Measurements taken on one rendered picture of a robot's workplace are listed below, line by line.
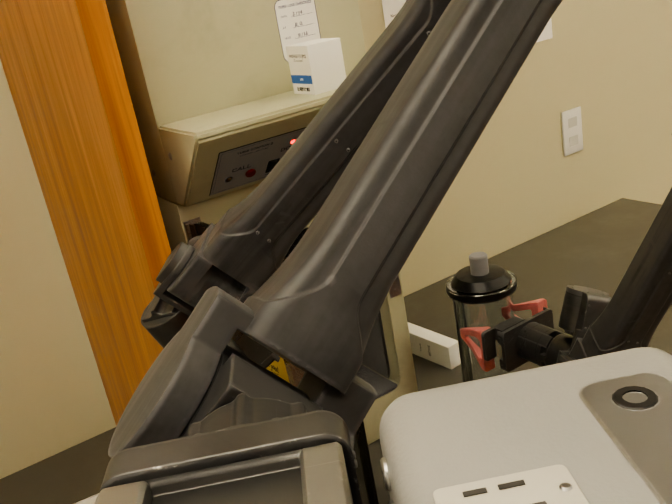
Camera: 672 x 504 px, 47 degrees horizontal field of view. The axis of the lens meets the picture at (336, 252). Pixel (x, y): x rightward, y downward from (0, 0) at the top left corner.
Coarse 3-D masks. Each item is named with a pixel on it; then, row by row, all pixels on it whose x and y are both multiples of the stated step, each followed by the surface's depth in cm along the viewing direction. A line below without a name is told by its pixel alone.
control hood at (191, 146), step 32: (288, 96) 97; (320, 96) 93; (160, 128) 93; (192, 128) 87; (224, 128) 85; (256, 128) 88; (288, 128) 92; (192, 160) 87; (192, 192) 92; (224, 192) 96
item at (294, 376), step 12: (204, 228) 92; (240, 336) 95; (288, 372) 86; (300, 372) 84; (360, 432) 78; (360, 444) 78; (360, 456) 79; (360, 468) 79; (360, 480) 80; (360, 492) 81; (372, 492) 80
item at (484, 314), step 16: (448, 288) 118; (464, 304) 116; (480, 304) 115; (496, 304) 115; (512, 304) 118; (464, 320) 118; (480, 320) 116; (496, 320) 116; (464, 352) 120; (496, 352) 118; (464, 368) 122; (480, 368) 119; (496, 368) 119
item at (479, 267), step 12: (480, 252) 118; (480, 264) 116; (492, 264) 120; (456, 276) 118; (468, 276) 117; (480, 276) 117; (492, 276) 116; (504, 276) 116; (456, 288) 117; (468, 288) 115; (480, 288) 114; (492, 288) 114
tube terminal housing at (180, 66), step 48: (144, 0) 89; (192, 0) 92; (240, 0) 95; (336, 0) 103; (144, 48) 90; (192, 48) 93; (240, 48) 97; (144, 96) 93; (192, 96) 94; (240, 96) 98; (144, 144) 99; (240, 192) 101; (384, 336) 123
